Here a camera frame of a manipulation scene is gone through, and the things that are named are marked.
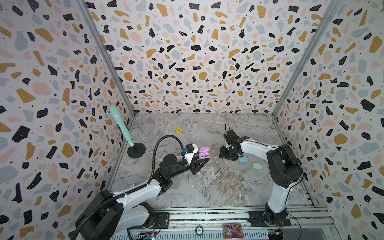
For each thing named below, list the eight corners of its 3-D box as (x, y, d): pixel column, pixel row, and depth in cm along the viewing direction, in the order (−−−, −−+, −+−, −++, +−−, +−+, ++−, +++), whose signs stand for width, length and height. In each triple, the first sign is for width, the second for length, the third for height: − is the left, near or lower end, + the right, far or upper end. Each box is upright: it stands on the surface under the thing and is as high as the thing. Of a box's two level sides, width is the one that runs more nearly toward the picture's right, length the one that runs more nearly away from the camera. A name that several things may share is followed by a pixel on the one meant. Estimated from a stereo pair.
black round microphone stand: (126, 158, 98) (125, 156, 96) (131, 144, 105) (130, 142, 103) (143, 158, 98) (142, 156, 96) (147, 144, 105) (146, 142, 103)
